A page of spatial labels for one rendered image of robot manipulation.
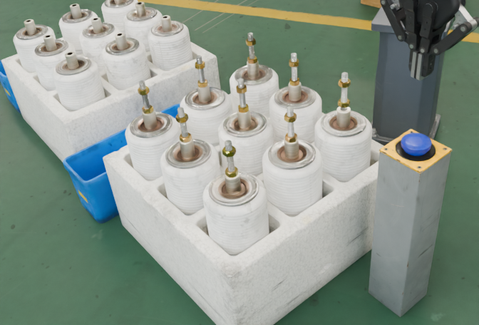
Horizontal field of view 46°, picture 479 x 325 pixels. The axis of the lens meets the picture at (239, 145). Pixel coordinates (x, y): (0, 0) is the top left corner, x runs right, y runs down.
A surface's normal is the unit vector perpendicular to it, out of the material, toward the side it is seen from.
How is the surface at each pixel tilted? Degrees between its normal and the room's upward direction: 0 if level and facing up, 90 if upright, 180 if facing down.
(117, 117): 90
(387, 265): 90
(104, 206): 92
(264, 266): 90
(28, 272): 0
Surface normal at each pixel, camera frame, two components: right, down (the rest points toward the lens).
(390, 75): -0.43, 0.58
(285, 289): 0.62, 0.43
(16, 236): -0.08, -0.80
